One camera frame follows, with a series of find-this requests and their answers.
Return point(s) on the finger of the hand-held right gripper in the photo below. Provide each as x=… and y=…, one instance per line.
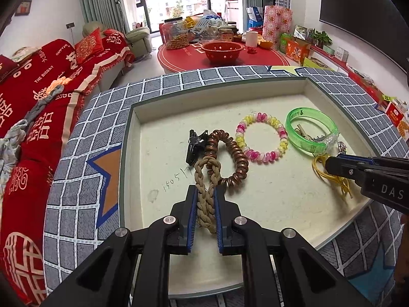
x=345, y=166

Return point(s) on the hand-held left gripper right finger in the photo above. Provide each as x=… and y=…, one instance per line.
x=219, y=219

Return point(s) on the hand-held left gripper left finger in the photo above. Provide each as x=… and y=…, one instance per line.
x=191, y=219

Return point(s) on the yellow rubber bands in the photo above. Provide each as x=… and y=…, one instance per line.
x=338, y=184

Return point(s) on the white shallow tray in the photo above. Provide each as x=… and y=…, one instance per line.
x=271, y=204

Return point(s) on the silver star hair clip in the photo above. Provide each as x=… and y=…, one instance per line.
x=303, y=131

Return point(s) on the green translucent bangle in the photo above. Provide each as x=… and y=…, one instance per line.
x=297, y=134

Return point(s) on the small metal jewelry piece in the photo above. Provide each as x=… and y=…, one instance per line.
x=342, y=147

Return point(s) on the red and white snack box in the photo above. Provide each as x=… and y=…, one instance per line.
x=396, y=118

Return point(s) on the small black hair claw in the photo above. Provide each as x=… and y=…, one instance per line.
x=193, y=148

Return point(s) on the green carton boxes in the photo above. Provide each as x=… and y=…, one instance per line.
x=316, y=64

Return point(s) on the grey checked table cloth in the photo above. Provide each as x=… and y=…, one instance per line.
x=80, y=217

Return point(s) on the small white box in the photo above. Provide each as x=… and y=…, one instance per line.
x=341, y=53

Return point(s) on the orange-red gift box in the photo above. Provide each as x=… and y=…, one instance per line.
x=297, y=51

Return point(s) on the potted green plant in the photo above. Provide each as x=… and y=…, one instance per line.
x=319, y=37

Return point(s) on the green snack packet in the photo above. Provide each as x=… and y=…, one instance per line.
x=286, y=42

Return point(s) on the silver foil packet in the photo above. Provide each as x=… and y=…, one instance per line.
x=301, y=32

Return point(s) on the orange bowl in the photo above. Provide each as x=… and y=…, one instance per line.
x=265, y=44

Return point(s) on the small red ornament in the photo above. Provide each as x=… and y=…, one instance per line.
x=251, y=50

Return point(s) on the red patterned gift box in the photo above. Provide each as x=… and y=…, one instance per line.
x=277, y=27

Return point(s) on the white paper roll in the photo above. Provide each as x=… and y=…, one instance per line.
x=251, y=39

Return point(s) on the black television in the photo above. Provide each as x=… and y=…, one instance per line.
x=364, y=9

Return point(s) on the round red table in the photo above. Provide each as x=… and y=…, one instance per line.
x=185, y=60

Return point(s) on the grey sofa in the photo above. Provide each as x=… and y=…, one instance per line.
x=111, y=76

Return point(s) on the red plastic colander basket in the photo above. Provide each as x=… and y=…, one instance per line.
x=222, y=52

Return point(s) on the blue and white box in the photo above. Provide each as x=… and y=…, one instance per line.
x=254, y=17

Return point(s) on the jar with red label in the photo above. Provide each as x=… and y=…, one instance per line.
x=225, y=35

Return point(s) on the clear glass bowl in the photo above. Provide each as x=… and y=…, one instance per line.
x=209, y=39

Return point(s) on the clear jar of nuts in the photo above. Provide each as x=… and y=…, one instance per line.
x=175, y=36

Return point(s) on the grey-blue twisted cloth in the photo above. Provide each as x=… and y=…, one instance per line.
x=44, y=105

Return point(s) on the beige recliner armchair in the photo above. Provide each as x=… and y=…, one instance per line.
x=137, y=40

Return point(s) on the peach cloth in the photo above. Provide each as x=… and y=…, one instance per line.
x=60, y=83

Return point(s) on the light blue cloth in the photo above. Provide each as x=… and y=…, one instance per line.
x=9, y=153

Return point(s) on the pile of snack packets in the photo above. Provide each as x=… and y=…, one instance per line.
x=204, y=22

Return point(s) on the red pillow with round pattern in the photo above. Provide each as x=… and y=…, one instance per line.
x=89, y=46

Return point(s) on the floor lamp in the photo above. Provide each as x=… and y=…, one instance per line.
x=121, y=19

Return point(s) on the red printed sofa cover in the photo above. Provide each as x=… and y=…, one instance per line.
x=32, y=80

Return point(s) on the round white and red cushion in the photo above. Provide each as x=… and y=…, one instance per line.
x=25, y=54

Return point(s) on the red pillow with white characters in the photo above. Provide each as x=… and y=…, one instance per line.
x=8, y=68

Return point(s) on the small picture frame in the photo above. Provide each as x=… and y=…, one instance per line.
x=23, y=7

